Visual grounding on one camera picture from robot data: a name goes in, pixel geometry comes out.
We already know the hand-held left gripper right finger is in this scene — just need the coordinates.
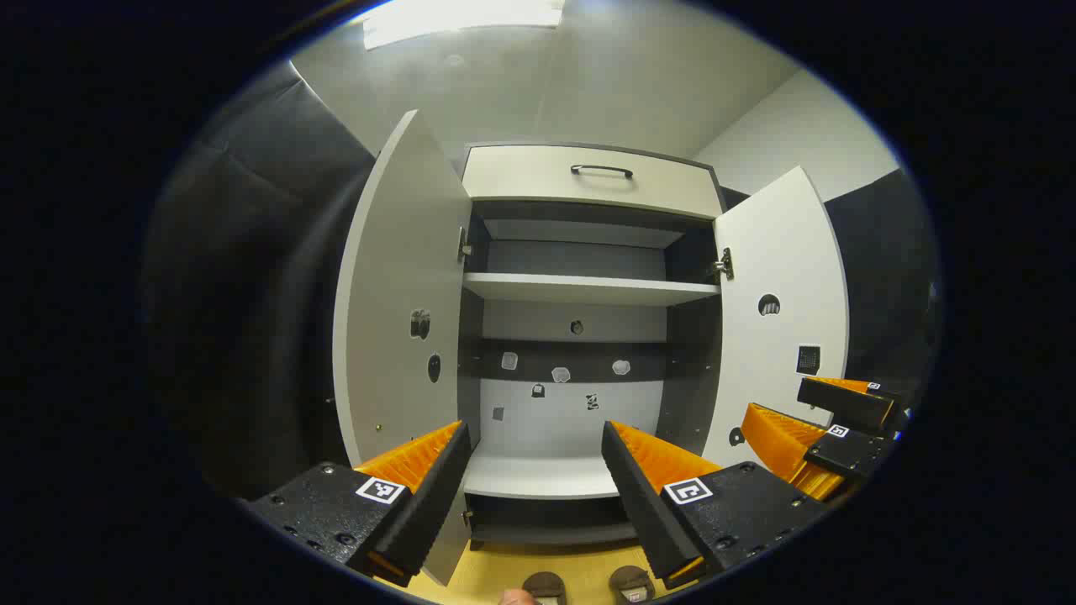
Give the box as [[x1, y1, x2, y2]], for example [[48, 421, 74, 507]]
[[600, 419, 833, 591]]

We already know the ceiling light panel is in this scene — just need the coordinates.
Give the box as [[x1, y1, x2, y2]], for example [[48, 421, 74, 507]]
[[361, 0, 566, 51]]

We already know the brown shoe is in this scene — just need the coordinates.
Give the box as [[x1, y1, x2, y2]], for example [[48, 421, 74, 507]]
[[521, 571, 568, 605], [609, 566, 657, 605]]

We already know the white shoe cabinet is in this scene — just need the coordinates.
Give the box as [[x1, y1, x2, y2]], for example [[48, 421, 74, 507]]
[[458, 141, 728, 551]]

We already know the white door with headphones sticker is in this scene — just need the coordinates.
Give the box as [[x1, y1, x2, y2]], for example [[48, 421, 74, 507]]
[[702, 166, 850, 471]]

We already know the white door with camera sticker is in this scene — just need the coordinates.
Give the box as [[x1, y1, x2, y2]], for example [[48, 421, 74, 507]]
[[332, 109, 473, 587]]

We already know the white cabinet shelf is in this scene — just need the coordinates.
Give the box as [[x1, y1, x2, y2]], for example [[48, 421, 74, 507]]
[[462, 271, 722, 308]]

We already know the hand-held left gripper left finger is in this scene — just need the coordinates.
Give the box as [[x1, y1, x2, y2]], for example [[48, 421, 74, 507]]
[[242, 420, 473, 589]]

